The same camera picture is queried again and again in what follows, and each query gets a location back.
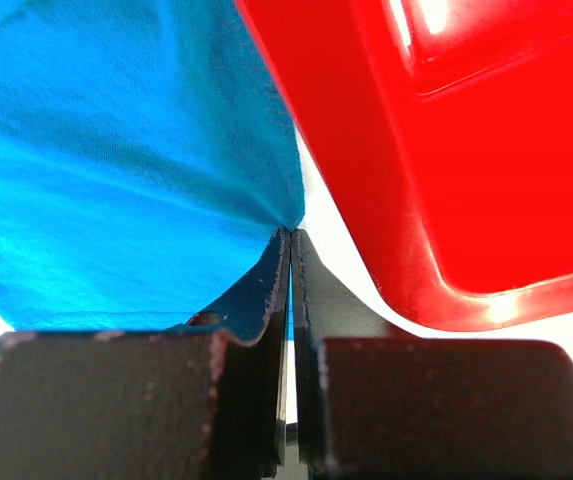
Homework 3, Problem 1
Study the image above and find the red plastic bin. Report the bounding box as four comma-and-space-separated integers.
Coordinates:
238, 1, 573, 331

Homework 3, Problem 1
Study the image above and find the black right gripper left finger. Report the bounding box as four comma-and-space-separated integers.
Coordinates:
0, 229, 290, 479

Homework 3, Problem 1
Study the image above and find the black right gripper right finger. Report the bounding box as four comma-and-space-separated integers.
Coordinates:
291, 230, 573, 479

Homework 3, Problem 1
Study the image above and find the blue t shirt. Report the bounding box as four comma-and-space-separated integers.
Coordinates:
0, 1, 305, 330

